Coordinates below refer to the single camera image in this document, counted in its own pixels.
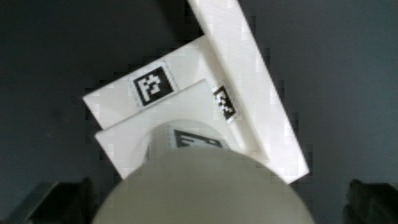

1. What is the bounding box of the white lamp base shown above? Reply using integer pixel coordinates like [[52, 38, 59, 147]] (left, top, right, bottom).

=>
[[84, 38, 260, 176]]

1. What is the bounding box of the white L-shaped table fence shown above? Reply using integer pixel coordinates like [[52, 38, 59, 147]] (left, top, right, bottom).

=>
[[189, 0, 310, 183]]

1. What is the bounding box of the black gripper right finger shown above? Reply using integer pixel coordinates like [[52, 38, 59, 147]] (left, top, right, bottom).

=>
[[344, 179, 398, 224]]

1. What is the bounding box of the white lamp bulb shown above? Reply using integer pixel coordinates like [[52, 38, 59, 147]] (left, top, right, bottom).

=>
[[93, 122, 317, 224]]

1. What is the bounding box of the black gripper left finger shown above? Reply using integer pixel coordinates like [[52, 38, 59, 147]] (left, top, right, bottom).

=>
[[6, 177, 100, 224]]

